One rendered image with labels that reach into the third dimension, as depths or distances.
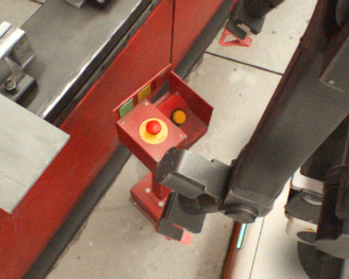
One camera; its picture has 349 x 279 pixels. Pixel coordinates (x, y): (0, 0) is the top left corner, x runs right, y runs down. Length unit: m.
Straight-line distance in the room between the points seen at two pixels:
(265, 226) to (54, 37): 0.95
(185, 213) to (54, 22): 0.66
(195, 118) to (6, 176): 0.56
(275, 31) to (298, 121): 1.97
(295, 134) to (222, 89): 1.70
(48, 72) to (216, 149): 1.04
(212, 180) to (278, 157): 0.18
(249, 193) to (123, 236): 1.31
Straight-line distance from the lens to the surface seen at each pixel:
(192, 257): 1.78
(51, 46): 1.12
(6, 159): 0.85
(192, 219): 0.70
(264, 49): 2.23
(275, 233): 1.56
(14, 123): 0.88
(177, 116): 1.15
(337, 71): 0.24
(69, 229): 1.78
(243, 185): 0.50
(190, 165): 0.57
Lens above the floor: 1.75
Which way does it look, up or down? 66 degrees down
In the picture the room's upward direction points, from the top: 6 degrees clockwise
